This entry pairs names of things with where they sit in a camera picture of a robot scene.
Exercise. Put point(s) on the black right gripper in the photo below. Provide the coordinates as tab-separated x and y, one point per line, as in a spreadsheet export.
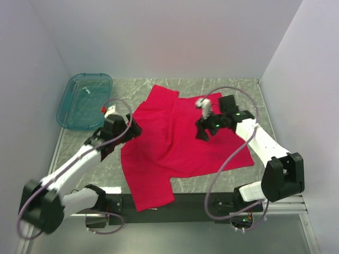
202	125

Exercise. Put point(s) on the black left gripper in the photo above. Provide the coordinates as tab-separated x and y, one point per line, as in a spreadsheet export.
134	130

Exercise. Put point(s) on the red t shirt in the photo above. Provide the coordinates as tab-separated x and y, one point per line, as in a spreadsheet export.
167	148

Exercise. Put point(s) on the teal transparent plastic bin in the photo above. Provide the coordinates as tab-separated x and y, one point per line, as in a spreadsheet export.
83	98

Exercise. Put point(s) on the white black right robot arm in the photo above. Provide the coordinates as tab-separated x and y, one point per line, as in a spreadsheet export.
284	171

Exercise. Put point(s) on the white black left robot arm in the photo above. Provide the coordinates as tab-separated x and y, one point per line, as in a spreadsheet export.
46	203

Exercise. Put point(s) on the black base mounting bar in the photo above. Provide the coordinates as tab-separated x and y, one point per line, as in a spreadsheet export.
187	207

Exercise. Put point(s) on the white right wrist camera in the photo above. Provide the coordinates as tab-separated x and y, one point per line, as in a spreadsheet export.
205	105

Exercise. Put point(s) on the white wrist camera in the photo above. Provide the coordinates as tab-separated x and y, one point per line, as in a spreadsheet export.
205	105
109	110

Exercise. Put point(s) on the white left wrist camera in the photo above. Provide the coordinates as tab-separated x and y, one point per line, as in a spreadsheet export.
109	110

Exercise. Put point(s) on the aluminium frame rail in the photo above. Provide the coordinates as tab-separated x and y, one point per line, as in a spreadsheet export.
25	246

